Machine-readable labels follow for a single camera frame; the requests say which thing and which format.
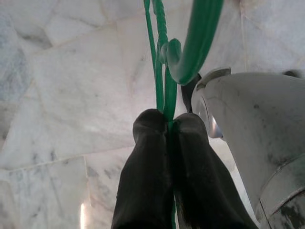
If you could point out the green plastic hanger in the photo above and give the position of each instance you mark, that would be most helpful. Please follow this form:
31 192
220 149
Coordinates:
197 35

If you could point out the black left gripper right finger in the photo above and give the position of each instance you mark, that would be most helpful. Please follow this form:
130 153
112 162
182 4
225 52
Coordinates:
202 186

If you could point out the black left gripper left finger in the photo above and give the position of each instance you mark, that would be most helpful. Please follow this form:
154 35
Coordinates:
145 179

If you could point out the grey robot left leg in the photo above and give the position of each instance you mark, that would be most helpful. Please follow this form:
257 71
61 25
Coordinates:
250 119

